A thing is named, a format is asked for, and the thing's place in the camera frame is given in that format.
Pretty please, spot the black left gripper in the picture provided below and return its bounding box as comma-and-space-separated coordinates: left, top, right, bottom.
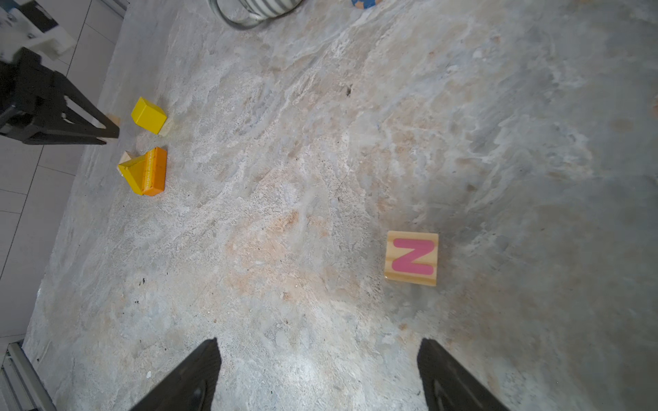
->
1, 47, 120, 146

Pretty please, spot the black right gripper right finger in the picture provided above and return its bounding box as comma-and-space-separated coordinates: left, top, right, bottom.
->
416, 338, 509, 411

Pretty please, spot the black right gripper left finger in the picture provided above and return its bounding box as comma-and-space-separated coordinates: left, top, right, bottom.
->
130, 338, 222, 411

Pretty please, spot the plain wood grooved block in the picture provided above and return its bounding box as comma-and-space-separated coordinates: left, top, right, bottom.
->
118, 152, 133, 175

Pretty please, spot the wood letter N block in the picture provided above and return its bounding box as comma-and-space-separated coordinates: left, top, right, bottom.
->
384, 231, 440, 287

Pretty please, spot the yellow wedge block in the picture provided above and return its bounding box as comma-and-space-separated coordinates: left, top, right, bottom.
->
121, 154, 147, 195

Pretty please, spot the yellow cube block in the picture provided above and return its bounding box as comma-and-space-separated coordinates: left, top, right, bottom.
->
131, 97, 168, 135

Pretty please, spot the orange Supermarket block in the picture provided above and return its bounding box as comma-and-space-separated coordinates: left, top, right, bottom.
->
142, 147, 167, 196

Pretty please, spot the striped ceramic mug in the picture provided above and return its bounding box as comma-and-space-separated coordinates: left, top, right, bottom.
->
207, 0, 303, 31

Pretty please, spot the blue poker chip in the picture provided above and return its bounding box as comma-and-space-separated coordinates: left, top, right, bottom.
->
351, 0, 380, 10

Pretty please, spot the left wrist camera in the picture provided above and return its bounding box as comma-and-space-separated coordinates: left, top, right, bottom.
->
1, 1, 76, 63

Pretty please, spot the aluminium corner frame post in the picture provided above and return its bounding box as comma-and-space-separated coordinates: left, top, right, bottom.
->
1, 340, 57, 411

